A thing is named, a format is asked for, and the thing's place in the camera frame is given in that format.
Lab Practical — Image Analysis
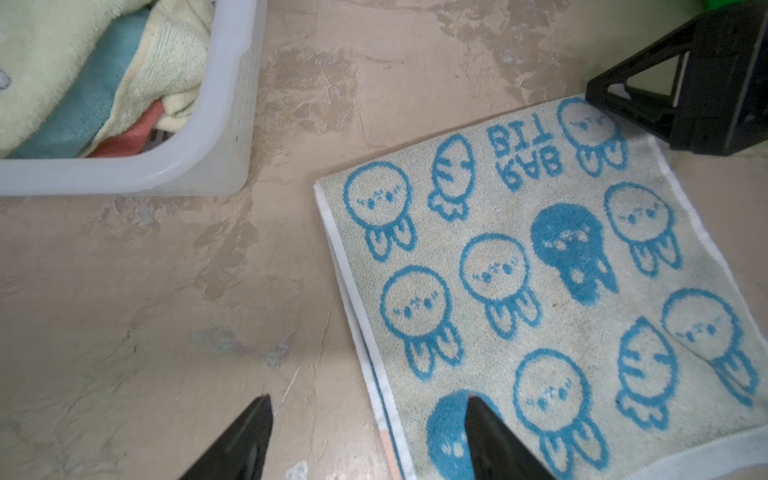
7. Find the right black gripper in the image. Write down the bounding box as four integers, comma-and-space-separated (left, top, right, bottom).
585, 1, 767, 156

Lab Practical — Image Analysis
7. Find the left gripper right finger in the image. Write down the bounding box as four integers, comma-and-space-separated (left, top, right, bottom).
464, 395, 556, 480

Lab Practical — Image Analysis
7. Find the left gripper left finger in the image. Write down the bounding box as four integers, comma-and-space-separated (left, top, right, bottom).
180, 395, 274, 480

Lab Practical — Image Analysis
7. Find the blue bunny pattern towel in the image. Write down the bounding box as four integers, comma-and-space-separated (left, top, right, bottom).
314, 96, 767, 479

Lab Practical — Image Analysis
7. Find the red pink towel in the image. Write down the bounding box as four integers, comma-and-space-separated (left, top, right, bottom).
88, 99, 165, 158

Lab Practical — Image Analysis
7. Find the pale green teal towel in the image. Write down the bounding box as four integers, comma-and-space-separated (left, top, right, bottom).
0, 0, 216, 160

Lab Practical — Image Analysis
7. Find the white plastic laundry basket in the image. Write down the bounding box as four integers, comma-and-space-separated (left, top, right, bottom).
1, 1, 267, 197

